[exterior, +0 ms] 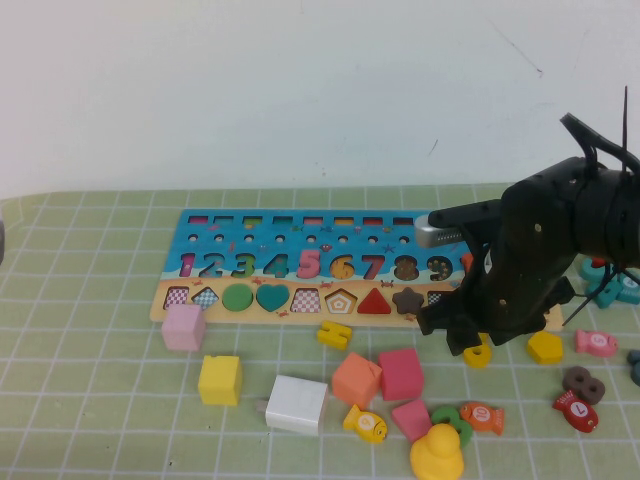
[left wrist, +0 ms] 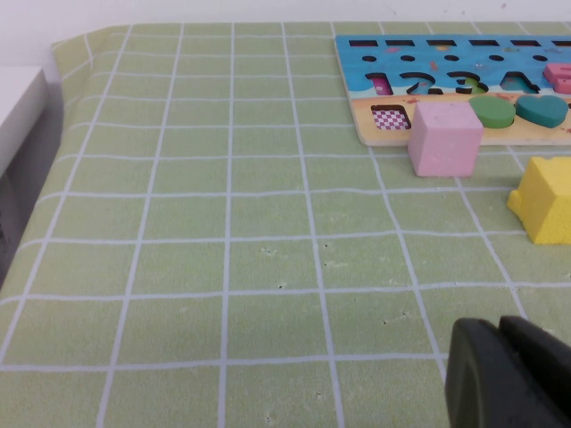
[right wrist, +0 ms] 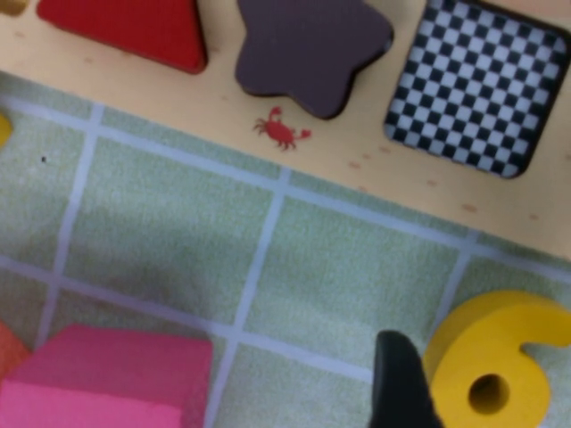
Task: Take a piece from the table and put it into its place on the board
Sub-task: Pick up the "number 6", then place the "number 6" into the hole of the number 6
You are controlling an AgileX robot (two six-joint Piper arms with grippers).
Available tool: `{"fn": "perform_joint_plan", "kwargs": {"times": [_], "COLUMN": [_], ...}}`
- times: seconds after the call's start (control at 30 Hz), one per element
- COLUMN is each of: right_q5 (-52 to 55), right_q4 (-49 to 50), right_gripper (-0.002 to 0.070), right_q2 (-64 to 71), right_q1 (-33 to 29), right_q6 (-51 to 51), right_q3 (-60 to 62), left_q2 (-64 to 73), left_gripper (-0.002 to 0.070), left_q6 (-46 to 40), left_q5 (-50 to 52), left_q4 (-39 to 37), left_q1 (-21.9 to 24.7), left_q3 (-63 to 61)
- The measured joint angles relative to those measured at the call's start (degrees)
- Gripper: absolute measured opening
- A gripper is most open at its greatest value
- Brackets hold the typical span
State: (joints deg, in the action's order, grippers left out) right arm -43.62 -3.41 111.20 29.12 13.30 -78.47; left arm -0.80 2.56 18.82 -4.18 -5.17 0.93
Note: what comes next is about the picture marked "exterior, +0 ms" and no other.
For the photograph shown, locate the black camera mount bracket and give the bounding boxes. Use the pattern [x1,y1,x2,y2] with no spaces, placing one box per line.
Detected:
[428,198,504,227]

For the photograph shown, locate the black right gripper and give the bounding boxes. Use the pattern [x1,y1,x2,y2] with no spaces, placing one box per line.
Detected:
[416,158,585,358]

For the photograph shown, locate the colourful wooden number puzzle board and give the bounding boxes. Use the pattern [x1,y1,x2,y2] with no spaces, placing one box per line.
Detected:
[149,209,565,332]

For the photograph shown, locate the pink wooden parallelogram block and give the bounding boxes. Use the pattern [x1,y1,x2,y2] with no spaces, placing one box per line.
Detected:
[391,398,434,444]

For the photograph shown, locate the yellow wooden cube block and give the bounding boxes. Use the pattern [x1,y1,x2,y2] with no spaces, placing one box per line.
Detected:
[197,354,244,407]

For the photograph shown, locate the teal wooden fish four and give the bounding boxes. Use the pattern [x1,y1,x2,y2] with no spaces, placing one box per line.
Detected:
[615,272,640,306]

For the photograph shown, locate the yellow wooden equals sign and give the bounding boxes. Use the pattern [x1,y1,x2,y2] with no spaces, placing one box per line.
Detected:
[316,319,354,351]

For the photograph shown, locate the brown wooden star block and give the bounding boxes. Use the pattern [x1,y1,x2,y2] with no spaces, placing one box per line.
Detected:
[391,286,426,317]

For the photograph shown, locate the green checkered tablecloth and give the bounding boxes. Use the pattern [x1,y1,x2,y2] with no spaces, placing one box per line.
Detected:
[0,180,640,480]

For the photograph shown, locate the yellow wooden pentagon block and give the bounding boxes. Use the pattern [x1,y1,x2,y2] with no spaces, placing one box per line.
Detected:
[525,329,565,366]

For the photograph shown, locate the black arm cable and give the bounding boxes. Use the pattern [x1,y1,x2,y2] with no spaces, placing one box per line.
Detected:
[559,112,640,172]

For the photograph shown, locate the teal wooden number four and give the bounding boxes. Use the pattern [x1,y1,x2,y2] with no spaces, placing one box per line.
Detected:
[585,279,626,310]

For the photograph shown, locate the black cable tie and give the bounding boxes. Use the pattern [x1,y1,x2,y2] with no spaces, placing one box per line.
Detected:
[562,263,627,327]
[621,85,632,177]

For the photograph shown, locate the teal wooden heart block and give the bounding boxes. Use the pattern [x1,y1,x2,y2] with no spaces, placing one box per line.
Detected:
[255,283,291,314]

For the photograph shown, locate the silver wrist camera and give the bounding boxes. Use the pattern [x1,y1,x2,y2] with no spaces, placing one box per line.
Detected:
[413,213,470,250]

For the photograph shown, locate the green wooden circle block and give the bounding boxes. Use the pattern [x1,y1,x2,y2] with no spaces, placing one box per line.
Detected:
[221,283,255,314]

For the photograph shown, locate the yellow wooden fish nine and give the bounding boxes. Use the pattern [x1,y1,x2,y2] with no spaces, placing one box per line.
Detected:
[342,404,389,445]

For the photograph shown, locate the red wooden fish seven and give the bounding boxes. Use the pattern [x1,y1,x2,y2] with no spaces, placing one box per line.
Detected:
[551,389,600,434]

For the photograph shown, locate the orange wooden cube block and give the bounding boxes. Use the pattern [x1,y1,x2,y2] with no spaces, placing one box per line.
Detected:
[331,352,384,410]

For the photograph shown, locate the pink wooden number five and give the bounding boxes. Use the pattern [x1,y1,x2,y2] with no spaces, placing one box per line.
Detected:
[295,248,323,281]

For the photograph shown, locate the white usb charger adapter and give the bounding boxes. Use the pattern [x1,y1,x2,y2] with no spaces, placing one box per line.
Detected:
[257,374,330,437]

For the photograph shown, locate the yellow rubber duck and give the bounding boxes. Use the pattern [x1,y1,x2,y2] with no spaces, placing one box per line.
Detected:
[409,423,466,480]

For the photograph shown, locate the pink wooden cube block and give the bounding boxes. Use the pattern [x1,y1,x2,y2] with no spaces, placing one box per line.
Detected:
[160,303,207,353]

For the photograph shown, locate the pink-red cube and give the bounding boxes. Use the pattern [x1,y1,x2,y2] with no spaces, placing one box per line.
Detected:
[377,348,426,403]

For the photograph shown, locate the pink wooden fish five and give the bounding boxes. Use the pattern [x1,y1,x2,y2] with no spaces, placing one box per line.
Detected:
[573,328,619,359]

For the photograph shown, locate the brown wooden number eight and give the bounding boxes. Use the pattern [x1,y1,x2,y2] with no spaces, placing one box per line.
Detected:
[561,366,607,406]

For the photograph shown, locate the orange wooden fish ten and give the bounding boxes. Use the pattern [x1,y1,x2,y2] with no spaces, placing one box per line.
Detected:
[458,402,506,437]

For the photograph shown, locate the yellow wooden number six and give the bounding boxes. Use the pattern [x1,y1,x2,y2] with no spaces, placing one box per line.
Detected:
[463,332,494,370]

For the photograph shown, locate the red wooden triangle block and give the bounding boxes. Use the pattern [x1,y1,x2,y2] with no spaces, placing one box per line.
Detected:
[356,287,393,316]

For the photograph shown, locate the green wooden number three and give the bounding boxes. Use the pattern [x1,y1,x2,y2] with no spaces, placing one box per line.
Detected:
[430,405,475,450]

